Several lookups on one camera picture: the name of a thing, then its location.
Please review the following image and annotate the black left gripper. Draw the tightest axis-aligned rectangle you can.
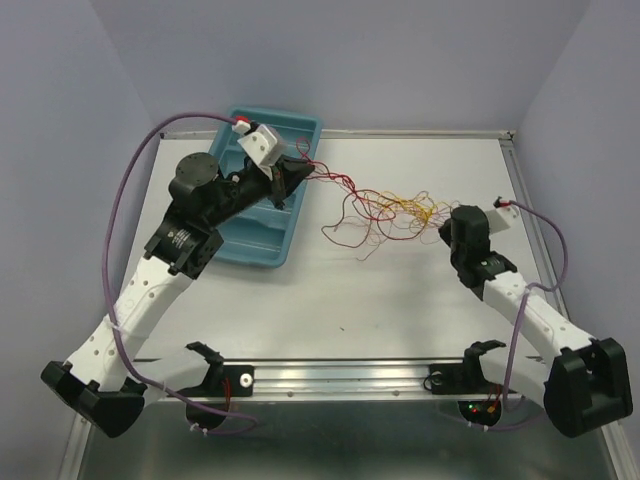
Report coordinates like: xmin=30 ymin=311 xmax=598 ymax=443
xmin=205 ymin=152 xmax=314 ymax=227

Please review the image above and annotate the teal plastic compartment tray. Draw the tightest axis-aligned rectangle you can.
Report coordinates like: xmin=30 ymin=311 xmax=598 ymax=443
xmin=209 ymin=106 xmax=323 ymax=269

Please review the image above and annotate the red yellow wire bundle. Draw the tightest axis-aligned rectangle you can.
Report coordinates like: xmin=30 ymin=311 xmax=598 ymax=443
xmin=297 ymin=137 xmax=466 ymax=262

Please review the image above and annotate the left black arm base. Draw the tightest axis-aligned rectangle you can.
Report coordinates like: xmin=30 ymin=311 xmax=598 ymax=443
xmin=178 ymin=342 xmax=258 ymax=436

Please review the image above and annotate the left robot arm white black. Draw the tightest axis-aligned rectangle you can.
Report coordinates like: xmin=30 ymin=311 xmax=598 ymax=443
xmin=41 ymin=153 xmax=314 ymax=438

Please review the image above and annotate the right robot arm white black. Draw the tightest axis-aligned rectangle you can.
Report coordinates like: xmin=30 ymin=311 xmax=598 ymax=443
xmin=427 ymin=199 xmax=633 ymax=438

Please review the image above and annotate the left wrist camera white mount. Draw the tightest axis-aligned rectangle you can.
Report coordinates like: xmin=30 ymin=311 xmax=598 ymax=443
xmin=232 ymin=116 xmax=286 ymax=170

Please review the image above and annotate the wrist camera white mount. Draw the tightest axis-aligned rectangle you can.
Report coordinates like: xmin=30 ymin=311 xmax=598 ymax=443
xmin=232 ymin=116 xmax=286 ymax=170
xmin=486 ymin=197 xmax=520 ymax=235

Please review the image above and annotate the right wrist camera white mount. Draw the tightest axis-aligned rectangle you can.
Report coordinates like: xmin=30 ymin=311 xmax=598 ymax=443
xmin=486 ymin=197 xmax=520 ymax=235

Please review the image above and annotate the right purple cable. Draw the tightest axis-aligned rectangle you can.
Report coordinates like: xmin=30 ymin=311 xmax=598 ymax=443
xmin=467 ymin=199 xmax=570 ymax=432

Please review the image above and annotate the aluminium mounting rail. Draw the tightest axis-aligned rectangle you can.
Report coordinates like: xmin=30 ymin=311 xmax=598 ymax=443
xmin=144 ymin=355 xmax=551 ymax=401

